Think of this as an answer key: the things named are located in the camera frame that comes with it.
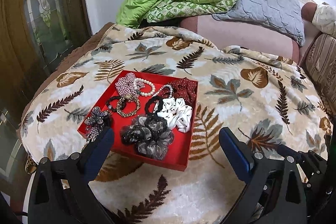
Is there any striped beige cushion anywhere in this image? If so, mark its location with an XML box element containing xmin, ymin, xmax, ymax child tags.
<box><xmin>303</xmin><ymin>34</ymin><xmax>335</xmax><ymax>117</ymax></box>

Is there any gold black braided hair tie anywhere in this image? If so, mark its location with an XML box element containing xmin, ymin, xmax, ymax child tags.
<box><xmin>115</xmin><ymin>94</ymin><xmax>142</xmax><ymax>118</ymax></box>

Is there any dark red dotted scrunchie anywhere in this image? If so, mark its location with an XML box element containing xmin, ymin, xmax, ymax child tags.
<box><xmin>163</xmin><ymin>77</ymin><xmax>198</xmax><ymax>106</ymax></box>

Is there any white black print scrunchie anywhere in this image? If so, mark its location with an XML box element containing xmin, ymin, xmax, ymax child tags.
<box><xmin>154</xmin><ymin>97</ymin><xmax>193</xmax><ymax>133</ymax></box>

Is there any red white plaid scrunchie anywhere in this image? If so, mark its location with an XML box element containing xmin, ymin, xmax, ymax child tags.
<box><xmin>115</xmin><ymin>73</ymin><xmax>145</xmax><ymax>97</ymax></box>

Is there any purple rhinestone flower clip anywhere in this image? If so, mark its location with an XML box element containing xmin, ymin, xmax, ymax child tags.
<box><xmin>84</xmin><ymin>106</ymin><xmax>112</xmax><ymax>142</ymax></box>

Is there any stained glass wooden door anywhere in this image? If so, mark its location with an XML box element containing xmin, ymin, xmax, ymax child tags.
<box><xmin>0</xmin><ymin>0</ymin><xmax>91</xmax><ymax>119</ymax></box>

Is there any black beaded bracelet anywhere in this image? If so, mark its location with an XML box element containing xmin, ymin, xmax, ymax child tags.
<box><xmin>105</xmin><ymin>95</ymin><xmax>124</xmax><ymax>113</ymax></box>

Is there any black grey sheer scrunchie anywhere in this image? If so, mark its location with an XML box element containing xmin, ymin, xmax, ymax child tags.
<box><xmin>120</xmin><ymin>115</ymin><xmax>174</xmax><ymax>161</ymax></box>

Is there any beige leaf pattern blanket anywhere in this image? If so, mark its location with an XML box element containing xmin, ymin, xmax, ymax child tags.
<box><xmin>21</xmin><ymin>24</ymin><xmax>333</xmax><ymax>223</ymax></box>

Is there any red shallow tray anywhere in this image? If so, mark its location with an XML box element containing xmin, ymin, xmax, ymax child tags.
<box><xmin>77</xmin><ymin>69</ymin><xmax>199</xmax><ymax>172</ymax></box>

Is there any white floral cloth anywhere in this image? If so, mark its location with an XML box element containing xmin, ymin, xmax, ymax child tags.
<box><xmin>312</xmin><ymin>4</ymin><xmax>336</xmax><ymax>38</ymax></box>

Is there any pink mattress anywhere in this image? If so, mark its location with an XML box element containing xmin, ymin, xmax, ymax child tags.
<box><xmin>180</xmin><ymin>15</ymin><xmax>299</xmax><ymax>63</ymax></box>

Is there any white pearl bracelet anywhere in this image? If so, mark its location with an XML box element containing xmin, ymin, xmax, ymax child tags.
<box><xmin>133</xmin><ymin>77</ymin><xmax>157</xmax><ymax>97</ymax></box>
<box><xmin>152</xmin><ymin>84</ymin><xmax>174</xmax><ymax>100</ymax></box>

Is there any grey quilted pillow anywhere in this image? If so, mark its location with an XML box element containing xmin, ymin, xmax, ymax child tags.
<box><xmin>212</xmin><ymin>0</ymin><xmax>305</xmax><ymax>46</ymax></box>

